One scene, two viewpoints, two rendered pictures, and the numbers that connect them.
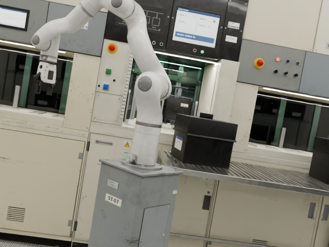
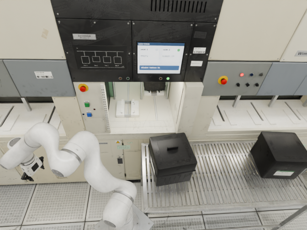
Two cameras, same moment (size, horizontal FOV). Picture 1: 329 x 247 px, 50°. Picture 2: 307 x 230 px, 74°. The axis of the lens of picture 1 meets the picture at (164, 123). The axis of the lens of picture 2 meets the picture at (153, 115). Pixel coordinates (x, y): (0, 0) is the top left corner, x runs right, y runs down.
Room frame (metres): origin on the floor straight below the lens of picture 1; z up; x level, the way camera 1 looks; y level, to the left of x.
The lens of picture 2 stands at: (1.18, -0.05, 2.20)
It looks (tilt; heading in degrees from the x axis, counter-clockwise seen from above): 44 degrees down; 359
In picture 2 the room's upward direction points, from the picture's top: 4 degrees clockwise
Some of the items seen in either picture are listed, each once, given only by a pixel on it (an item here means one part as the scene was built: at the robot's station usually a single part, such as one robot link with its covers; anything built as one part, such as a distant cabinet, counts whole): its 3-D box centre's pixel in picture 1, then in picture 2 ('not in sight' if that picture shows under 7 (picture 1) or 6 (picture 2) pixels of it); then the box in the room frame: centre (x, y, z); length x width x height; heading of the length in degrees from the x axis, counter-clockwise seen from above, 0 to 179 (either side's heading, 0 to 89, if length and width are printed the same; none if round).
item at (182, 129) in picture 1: (204, 124); (172, 152); (2.06, -0.23, 0.98); 0.29 x 0.29 x 0.13; 14
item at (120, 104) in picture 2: (142, 123); (127, 108); (2.61, 0.16, 0.89); 0.22 x 0.21 x 0.04; 6
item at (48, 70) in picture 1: (46, 71); (30, 164); (1.82, 0.64, 1.12); 0.10 x 0.07 x 0.11; 161
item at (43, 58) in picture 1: (48, 59); (26, 158); (1.82, 0.64, 1.18); 0.09 x 0.08 x 0.03; 161
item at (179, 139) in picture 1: (200, 146); (169, 162); (2.06, -0.23, 0.85); 0.28 x 0.28 x 0.17; 14
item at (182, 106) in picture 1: (176, 106); (154, 75); (2.96, -0.08, 1.06); 0.24 x 0.20 x 0.32; 96
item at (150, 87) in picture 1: (150, 99); (119, 211); (1.60, 0.08, 1.07); 0.19 x 0.12 x 0.24; 161
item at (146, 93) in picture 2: (173, 125); (153, 88); (2.96, -0.08, 0.89); 0.22 x 0.21 x 0.04; 6
